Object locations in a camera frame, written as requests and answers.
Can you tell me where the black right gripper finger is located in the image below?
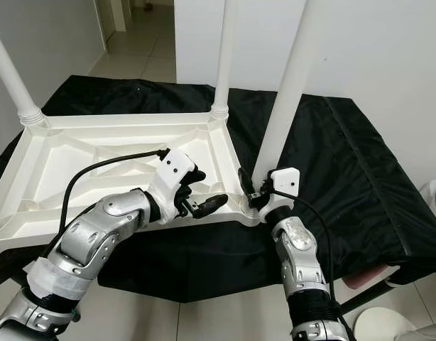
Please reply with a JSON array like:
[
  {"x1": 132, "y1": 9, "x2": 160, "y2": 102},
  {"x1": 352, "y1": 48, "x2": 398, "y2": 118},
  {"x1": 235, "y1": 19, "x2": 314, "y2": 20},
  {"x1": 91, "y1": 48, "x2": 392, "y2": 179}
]
[{"x1": 237, "y1": 167, "x2": 256, "y2": 203}]

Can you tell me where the white plastic table top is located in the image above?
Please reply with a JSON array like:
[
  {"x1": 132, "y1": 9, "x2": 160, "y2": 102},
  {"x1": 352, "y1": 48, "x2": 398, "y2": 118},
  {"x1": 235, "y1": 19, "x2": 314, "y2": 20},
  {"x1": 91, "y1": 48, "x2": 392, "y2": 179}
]
[{"x1": 0, "y1": 110, "x2": 263, "y2": 262}]

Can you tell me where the white plastic table leg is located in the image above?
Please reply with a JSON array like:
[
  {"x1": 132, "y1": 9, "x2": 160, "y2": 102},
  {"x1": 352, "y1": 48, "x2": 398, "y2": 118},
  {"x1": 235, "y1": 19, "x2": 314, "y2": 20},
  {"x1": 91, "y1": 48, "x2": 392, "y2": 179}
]
[
  {"x1": 209, "y1": 0, "x2": 240, "y2": 120},
  {"x1": 250, "y1": 0, "x2": 318, "y2": 187},
  {"x1": 0, "y1": 28, "x2": 48, "y2": 129}
]

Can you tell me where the black cloth table cover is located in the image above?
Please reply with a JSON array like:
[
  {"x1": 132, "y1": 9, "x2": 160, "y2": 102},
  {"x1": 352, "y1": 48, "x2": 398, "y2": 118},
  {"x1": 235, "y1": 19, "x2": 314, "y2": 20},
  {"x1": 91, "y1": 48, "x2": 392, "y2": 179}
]
[{"x1": 0, "y1": 75, "x2": 436, "y2": 303}]

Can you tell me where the white round base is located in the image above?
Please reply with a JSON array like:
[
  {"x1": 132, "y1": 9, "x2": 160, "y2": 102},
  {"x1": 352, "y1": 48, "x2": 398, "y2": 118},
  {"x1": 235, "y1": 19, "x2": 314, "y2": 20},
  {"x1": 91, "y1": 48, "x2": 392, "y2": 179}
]
[{"x1": 353, "y1": 308, "x2": 418, "y2": 341}]

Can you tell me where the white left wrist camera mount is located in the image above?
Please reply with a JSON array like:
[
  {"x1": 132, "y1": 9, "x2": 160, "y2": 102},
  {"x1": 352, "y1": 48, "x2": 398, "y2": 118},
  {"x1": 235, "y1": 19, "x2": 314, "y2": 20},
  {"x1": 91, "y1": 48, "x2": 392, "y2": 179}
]
[{"x1": 146, "y1": 148, "x2": 201, "y2": 227}]

